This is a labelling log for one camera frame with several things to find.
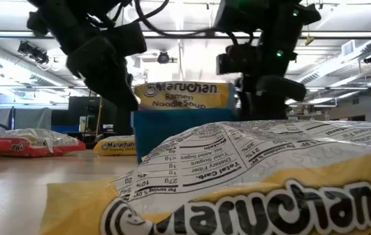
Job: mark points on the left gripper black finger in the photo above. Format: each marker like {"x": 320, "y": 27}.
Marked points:
{"x": 120, "y": 94}

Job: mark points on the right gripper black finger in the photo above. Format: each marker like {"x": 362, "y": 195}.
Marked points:
{"x": 266, "y": 115}

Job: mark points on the yellow Maruchan ramen pack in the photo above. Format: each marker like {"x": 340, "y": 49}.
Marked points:
{"x": 237, "y": 156}
{"x": 113, "y": 147}

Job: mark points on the blue plastic bin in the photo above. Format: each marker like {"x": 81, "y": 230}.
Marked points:
{"x": 172, "y": 130}

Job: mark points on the blue Maruchan ramen pack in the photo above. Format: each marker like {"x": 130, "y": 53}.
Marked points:
{"x": 185, "y": 96}

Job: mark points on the red Maruchan ramen pack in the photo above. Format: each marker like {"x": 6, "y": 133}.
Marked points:
{"x": 41, "y": 143}

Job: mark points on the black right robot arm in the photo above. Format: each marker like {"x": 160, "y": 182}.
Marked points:
{"x": 270, "y": 19}

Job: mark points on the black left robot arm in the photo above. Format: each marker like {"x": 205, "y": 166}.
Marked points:
{"x": 58, "y": 19}

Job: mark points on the black screen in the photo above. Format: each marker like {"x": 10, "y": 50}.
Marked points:
{"x": 81, "y": 114}

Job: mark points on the round black ceiling lamp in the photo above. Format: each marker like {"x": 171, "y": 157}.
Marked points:
{"x": 163, "y": 57}

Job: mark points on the blue table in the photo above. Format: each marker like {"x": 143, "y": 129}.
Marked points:
{"x": 64, "y": 129}

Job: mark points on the grey curtain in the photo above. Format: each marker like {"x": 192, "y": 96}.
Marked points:
{"x": 25, "y": 119}

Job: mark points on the white air vent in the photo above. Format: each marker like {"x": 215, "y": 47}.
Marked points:
{"x": 351, "y": 48}

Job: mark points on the black ceiling-hung camera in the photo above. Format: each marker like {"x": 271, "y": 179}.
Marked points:
{"x": 33, "y": 53}

